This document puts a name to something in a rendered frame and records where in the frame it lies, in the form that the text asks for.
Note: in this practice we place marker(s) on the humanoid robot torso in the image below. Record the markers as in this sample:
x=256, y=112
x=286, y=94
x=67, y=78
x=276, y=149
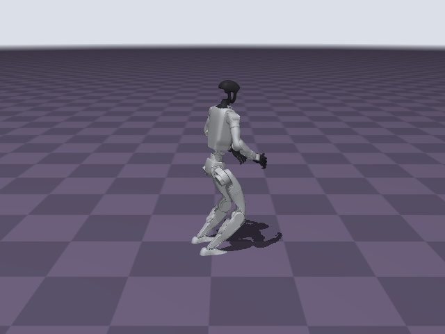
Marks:
x=218, y=138

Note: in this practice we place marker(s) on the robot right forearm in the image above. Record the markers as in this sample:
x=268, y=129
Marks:
x=247, y=152

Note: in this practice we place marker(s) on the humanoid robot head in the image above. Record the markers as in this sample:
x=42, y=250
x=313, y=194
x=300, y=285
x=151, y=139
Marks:
x=229, y=86

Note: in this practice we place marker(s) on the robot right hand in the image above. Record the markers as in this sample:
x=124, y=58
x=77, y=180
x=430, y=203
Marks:
x=262, y=161

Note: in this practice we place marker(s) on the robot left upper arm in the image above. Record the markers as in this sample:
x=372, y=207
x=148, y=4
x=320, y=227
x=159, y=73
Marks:
x=207, y=122

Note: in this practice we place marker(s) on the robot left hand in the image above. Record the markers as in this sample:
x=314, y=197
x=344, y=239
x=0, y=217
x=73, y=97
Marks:
x=238, y=155

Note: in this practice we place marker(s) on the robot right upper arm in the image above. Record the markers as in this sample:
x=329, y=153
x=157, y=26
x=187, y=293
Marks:
x=233, y=119

